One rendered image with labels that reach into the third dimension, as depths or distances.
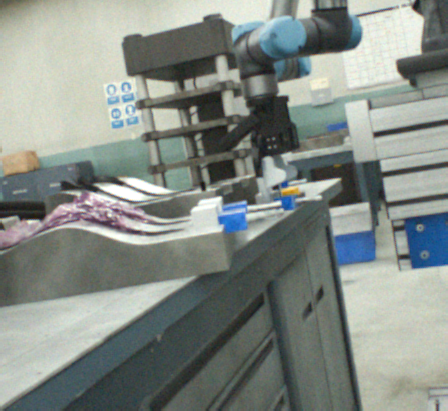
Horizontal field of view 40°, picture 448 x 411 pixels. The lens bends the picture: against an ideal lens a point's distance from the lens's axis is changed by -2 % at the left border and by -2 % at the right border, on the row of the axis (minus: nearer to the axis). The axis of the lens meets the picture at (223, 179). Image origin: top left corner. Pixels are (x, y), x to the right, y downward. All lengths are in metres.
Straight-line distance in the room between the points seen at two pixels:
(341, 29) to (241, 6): 6.72
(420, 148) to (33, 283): 0.58
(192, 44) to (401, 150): 4.40
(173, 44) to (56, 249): 4.50
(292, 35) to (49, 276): 0.60
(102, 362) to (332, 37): 0.80
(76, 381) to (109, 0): 8.08
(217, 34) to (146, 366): 4.52
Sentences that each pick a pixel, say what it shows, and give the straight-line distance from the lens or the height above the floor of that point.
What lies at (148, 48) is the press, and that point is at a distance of 5.38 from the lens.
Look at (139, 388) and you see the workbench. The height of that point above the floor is 0.69.
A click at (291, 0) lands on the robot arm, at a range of 1.55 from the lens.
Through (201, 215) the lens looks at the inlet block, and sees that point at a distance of 0.89.
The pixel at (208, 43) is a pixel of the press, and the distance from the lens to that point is 5.21.
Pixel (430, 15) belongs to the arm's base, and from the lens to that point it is 0.96.
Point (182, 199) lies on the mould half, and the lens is 1.15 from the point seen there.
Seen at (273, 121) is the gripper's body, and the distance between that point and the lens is 1.26.
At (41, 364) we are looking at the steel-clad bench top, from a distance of 0.60.
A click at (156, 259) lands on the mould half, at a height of 0.83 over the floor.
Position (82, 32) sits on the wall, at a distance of 8.69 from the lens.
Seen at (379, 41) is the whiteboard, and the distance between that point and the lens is 7.65.
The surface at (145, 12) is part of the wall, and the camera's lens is 8.33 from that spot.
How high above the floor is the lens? 0.96
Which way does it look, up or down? 3 degrees down
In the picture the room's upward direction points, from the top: 11 degrees counter-clockwise
